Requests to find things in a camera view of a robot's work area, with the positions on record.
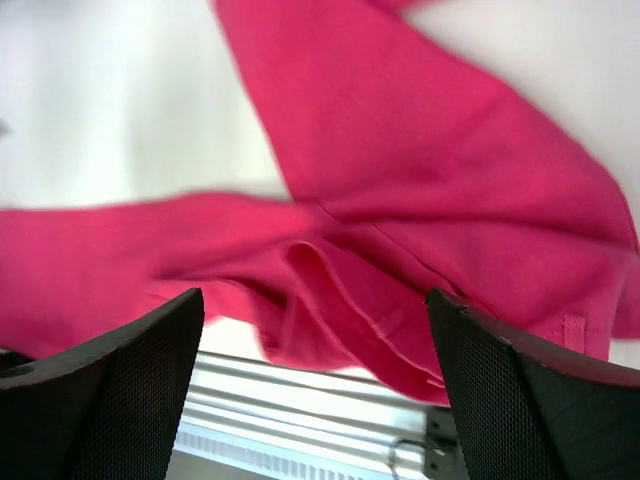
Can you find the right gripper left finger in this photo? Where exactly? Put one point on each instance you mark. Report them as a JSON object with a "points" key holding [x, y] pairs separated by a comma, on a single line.
{"points": [[105, 409]]}

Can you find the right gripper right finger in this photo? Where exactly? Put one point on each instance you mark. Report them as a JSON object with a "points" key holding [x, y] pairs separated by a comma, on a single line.
{"points": [[526, 408]]}

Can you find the pink trousers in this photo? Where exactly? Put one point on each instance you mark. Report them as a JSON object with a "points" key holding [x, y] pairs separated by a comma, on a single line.
{"points": [[409, 169]]}

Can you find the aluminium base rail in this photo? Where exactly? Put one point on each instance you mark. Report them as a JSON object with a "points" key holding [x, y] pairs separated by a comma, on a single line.
{"points": [[295, 424]]}

